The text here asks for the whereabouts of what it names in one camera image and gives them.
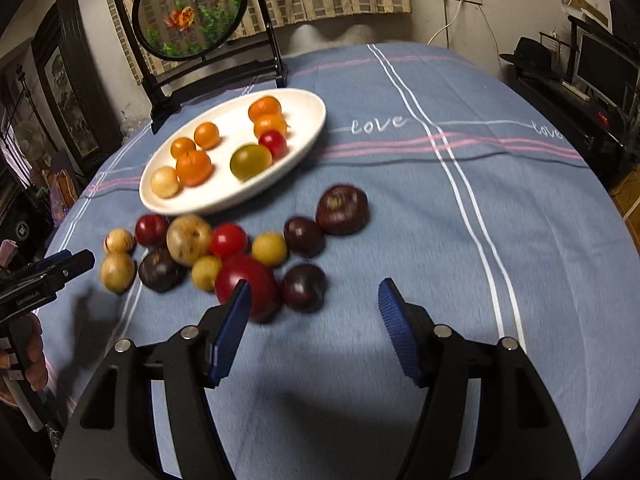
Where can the blue striped tablecloth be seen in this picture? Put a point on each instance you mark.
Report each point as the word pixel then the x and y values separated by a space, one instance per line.
pixel 400 200

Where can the small tan round fruit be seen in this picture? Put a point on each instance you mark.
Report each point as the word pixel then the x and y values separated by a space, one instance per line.
pixel 164 182
pixel 118 272

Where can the white remote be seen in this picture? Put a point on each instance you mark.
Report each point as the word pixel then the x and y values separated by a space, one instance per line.
pixel 576 91

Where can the computer monitor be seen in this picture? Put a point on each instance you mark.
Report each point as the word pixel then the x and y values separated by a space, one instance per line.
pixel 600 67

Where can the small smooth orange fruit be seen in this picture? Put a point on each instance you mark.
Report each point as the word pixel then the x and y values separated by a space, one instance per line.
pixel 182 146

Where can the green orange citrus fruit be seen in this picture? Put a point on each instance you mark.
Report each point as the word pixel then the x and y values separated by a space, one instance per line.
pixel 251 162

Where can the smooth orange round fruit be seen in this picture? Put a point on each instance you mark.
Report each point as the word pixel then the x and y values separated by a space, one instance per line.
pixel 269 125
pixel 206 136

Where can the small red item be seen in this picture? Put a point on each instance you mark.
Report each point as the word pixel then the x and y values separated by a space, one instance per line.
pixel 603 119

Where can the clear plastic bag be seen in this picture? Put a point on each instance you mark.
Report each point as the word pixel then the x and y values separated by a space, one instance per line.
pixel 135 125

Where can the large dark purple fruit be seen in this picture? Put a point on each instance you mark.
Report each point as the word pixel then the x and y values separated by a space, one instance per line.
pixel 343 210

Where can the small tan streaked fruit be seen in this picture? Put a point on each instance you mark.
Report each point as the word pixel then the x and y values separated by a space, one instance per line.
pixel 119 241

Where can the small yellow round fruit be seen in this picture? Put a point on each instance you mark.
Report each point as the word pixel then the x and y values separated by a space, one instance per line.
pixel 269 249
pixel 206 273

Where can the dark framed painting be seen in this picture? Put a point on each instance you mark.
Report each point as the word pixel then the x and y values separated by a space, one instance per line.
pixel 70 100

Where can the dark purple plum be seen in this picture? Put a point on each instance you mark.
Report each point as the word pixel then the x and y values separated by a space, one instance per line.
pixel 303 288
pixel 304 236

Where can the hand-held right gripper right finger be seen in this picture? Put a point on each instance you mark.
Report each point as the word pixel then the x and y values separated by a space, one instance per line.
pixel 400 330

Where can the dark red plum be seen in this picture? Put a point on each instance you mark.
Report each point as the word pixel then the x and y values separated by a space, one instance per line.
pixel 151 230

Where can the large tan round fruit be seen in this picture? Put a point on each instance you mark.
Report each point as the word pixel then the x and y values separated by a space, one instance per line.
pixel 189 239

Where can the round goldfish screen on stand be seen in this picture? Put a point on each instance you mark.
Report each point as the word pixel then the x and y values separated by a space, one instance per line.
pixel 190 10

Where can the small bright red fruit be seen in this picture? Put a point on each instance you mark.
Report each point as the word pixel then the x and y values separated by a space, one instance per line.
pixel 229 241
pixel 273 144

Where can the dark brown fruit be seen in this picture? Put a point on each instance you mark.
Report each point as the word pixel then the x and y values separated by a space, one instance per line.
pixel 160 271

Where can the large red plum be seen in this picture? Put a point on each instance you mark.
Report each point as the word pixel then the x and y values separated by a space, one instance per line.
pixel 261 285

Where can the person's left hand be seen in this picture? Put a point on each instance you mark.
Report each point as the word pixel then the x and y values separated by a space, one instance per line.
pixel 36 355

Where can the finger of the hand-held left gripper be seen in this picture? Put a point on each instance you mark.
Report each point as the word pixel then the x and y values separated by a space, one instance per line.
pixel 72 267
pixel 47 261

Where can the black desk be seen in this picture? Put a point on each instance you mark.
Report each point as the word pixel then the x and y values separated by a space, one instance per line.
pixel 560 120

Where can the black hat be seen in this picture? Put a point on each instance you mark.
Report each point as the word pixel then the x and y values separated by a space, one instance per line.
pixel 530 55

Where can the white oval plate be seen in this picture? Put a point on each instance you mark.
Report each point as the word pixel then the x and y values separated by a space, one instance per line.
pixel 305 110

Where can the colourful cloth bag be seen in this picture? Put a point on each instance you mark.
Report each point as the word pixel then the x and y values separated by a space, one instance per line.
pixel 64 195

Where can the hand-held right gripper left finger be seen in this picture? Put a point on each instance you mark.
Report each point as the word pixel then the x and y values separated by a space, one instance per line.
pixel 230 330

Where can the small orange tangerine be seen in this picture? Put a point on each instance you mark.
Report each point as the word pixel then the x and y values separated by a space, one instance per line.
pixel 264 106

